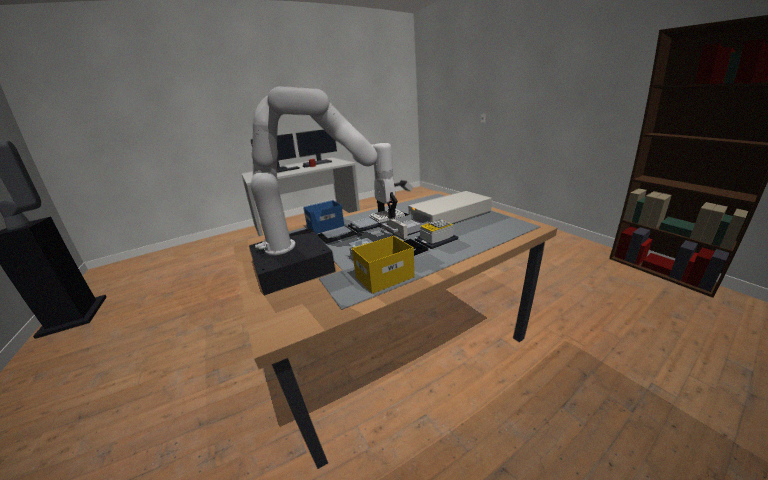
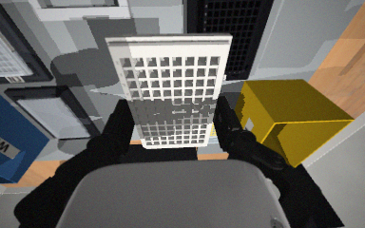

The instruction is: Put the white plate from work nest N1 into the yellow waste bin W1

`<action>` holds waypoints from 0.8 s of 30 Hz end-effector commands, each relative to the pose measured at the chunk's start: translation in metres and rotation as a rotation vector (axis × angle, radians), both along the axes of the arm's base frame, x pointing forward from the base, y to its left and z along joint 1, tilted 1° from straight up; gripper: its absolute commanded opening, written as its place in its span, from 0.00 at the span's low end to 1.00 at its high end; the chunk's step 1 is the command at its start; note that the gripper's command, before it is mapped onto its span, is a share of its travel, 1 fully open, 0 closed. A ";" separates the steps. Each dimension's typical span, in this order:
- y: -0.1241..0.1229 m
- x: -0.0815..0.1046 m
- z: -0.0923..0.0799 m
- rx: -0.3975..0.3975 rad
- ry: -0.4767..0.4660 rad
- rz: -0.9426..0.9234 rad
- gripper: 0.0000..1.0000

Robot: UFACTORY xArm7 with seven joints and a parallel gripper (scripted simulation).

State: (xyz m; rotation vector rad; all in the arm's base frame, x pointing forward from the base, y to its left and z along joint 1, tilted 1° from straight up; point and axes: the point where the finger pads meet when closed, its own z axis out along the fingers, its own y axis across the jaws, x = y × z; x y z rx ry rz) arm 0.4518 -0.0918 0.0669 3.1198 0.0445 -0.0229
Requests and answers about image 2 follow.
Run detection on dark blue open bin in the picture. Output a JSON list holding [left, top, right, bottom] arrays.
[[0, 95, 49, 184]]

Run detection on yellow open-top bin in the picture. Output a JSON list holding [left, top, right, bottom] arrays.
[[235, 80, 355, 167]]

